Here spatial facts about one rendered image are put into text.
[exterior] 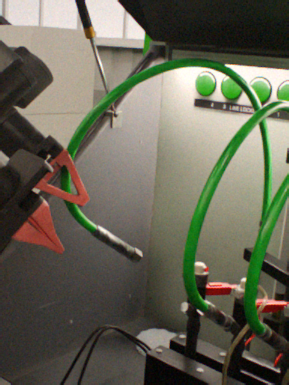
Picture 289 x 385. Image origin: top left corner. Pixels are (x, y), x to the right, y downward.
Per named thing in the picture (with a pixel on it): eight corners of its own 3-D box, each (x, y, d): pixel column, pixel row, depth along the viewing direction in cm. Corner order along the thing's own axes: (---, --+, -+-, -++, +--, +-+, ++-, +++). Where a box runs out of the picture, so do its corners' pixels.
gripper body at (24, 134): (59, 147, 82) (22, 112, 81) (59, 143, 72) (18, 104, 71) (28, 179, 81) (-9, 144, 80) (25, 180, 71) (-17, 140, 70)
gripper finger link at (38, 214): (90, 244, 57) (31, 186, 51) (44, 298, 55) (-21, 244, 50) (60, 224, 62) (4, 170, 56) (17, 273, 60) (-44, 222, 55)
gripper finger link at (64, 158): (100, 184, 81) (53, 140, 80) (104, 185, 74) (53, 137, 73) (68, 217, 81) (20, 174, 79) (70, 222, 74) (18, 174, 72)
